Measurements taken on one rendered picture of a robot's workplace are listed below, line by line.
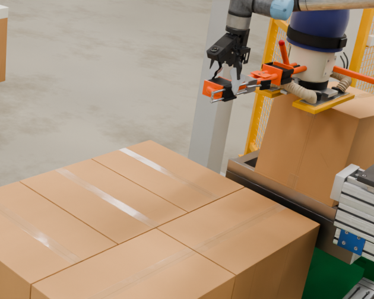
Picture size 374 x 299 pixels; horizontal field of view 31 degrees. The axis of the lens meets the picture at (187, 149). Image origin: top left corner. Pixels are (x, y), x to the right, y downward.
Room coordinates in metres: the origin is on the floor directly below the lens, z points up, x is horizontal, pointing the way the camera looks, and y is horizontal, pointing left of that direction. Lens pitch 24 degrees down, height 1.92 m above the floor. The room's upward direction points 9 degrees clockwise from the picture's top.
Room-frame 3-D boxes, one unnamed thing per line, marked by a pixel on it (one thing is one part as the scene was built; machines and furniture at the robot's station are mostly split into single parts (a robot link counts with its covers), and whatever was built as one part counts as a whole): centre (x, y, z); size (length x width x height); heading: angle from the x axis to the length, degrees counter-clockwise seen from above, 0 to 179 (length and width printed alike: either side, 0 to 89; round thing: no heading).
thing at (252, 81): (2.24, -0.16, 1.20); 0.07 x 0.07 x 0.04; 55
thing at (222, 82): (2.13, -0.07, 1.20); 0.08 x 0.07 x 0.05; 145
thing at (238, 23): (2.14, -0.09, 1.43); 0.08 x 0.08 x 0.05
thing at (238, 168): (2.72, -0.49, 0.58); 0.70 x 0.03 x 0.06; 53
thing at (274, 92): (2.67, -0.35, 1.09); 0.34 x 0.10 x 0.05; 145
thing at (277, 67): (2.41, -0.28, 1.20); 0.10 x 0.08 x 0.06; 55
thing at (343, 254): (2.71, -0.48, 0.47); 0.70 x 0.03 x 0.15; 53
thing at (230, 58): (2.15, -0.10, 1.35); 0.09 x 0.08 x 0.12; 145
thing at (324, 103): (2.56, -0.50, 1.10); 0.34 x 0.10 x 0.05; 145
